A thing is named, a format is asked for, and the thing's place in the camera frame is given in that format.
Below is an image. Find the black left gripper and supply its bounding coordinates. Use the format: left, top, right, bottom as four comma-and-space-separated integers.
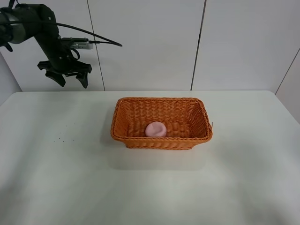
37, 32, 91, 88

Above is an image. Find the pink peach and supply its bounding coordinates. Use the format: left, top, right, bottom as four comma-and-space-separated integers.
145, 121, 167, 137

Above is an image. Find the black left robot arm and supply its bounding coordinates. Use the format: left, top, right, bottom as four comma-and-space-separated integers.
0, 4, 92, 88

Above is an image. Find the orange wicker basket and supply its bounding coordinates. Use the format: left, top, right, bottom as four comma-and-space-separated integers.
110, 97, 213, 150

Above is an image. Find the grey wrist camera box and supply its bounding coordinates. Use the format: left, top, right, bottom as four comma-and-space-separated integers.
70, 42, 94, 50

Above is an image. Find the black cable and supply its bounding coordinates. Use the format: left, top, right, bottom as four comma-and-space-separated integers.
55, 22, 123, 47

